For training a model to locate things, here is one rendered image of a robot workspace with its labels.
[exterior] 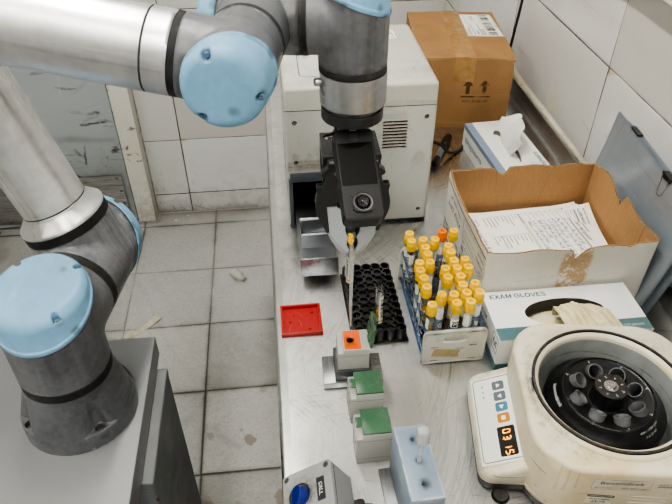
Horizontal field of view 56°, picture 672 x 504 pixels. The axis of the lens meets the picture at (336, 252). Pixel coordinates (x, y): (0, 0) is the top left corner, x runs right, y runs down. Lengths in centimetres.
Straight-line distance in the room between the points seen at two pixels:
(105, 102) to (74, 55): 200
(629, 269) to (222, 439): 131
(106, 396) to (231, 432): 116
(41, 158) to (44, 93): 178
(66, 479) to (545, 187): 94
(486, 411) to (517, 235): 39
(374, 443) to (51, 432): 41
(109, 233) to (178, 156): 185
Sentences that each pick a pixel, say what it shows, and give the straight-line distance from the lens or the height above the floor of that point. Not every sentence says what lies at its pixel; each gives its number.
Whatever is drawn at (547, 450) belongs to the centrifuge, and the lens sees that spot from 83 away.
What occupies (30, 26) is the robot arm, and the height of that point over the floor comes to 146.
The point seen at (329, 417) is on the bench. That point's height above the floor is 88.
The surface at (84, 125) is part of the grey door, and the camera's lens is 266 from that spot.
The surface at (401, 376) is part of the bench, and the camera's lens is 101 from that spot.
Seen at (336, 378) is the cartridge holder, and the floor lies 90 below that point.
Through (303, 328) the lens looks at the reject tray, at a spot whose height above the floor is 88.
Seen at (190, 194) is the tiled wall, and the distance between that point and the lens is 283.
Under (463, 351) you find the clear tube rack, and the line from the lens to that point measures 102.
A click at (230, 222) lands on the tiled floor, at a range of 278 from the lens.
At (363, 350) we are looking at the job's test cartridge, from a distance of 94.
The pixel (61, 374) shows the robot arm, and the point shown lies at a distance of 84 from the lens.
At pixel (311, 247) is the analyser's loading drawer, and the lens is 116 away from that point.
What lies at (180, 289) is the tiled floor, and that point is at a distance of 249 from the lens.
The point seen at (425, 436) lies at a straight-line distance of 75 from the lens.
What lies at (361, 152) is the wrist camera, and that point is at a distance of 73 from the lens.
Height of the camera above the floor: 165
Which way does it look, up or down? 40 degrees down
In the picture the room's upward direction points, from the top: straight up
